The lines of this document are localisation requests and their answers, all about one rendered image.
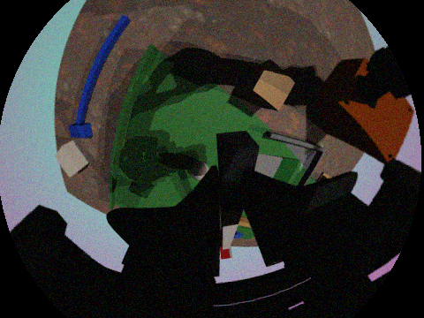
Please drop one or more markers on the white ball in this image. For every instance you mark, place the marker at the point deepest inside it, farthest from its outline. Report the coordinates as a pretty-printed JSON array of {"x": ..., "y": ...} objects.
[{"x": 198, "y": 170}]

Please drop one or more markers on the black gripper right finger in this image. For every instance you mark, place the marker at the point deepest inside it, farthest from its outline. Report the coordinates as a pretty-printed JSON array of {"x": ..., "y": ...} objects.
[{"x": 276, "y": 210}]

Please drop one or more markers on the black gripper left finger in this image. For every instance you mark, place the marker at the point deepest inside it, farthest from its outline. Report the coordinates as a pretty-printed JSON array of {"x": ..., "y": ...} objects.
[{"x": 194, "y": 222}]

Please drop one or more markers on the large green mat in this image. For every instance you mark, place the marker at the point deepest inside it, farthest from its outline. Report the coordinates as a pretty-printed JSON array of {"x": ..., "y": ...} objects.
[{"x": 174, "y": 122}]

